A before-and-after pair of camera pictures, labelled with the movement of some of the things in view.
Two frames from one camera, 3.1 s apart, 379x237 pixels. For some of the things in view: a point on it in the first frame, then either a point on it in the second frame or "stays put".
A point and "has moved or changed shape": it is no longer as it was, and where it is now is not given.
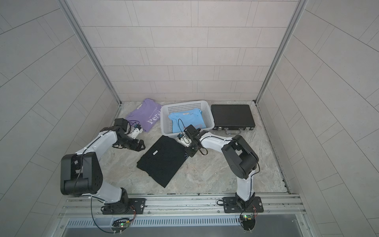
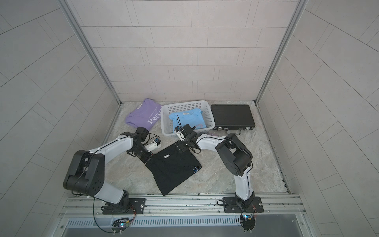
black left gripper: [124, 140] to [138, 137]
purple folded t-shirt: [147, 114] stays put
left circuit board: [120, 225] stays put
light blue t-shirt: [181, 120] stays put
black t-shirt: [164, 160] has moved or changed shape
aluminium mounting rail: [275, 206] stays put
